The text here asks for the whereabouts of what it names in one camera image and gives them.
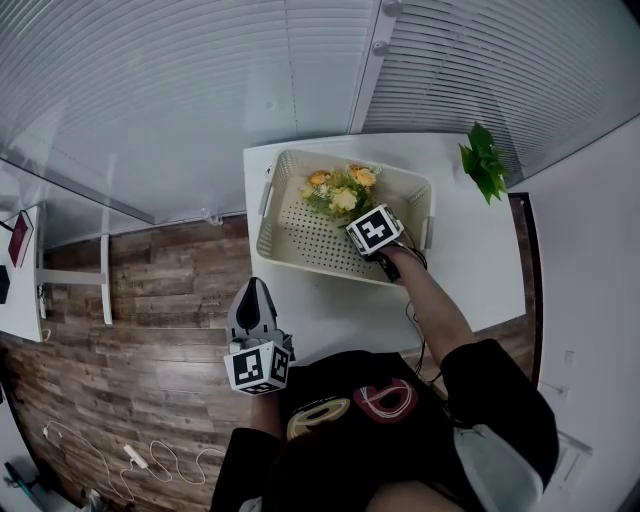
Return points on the wide white window blind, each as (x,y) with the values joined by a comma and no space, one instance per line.
(150,75)

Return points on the white side desk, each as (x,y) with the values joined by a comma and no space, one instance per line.
(22,305)

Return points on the black box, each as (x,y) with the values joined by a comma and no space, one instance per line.
(3,284)

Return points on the person's left forearm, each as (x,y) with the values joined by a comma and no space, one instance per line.
(266,412)

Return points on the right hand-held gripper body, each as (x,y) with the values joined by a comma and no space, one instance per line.
(375,231)

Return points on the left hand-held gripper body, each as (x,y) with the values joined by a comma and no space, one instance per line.
(250,367)

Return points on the clear plastic hook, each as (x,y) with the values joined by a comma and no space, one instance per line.
(212,217)

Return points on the white power strip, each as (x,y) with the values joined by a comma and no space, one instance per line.
(136,456)

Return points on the narrow white window blind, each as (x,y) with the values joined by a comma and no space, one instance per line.
(500,65)

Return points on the white perforated plastic basket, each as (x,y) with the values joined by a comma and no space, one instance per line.
(300,235)

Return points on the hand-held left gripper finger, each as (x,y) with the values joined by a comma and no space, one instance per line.
(267,307)
(240,310)

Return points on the round silver knob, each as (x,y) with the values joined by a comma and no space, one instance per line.
(391,7)
(381,48)

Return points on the red book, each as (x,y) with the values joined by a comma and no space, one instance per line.
(20,239)

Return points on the yellow and orange flowers bouquet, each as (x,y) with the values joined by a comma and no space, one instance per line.
(344,199)

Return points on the person's black printed shirt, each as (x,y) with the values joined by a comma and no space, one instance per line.
(380,450)

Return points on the green leafy plant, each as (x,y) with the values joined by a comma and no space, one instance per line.
(484,165)

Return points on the person's right forearm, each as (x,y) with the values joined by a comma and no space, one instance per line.
(435,315)

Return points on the white desk leg frame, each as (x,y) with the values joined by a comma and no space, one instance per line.
(102,280)

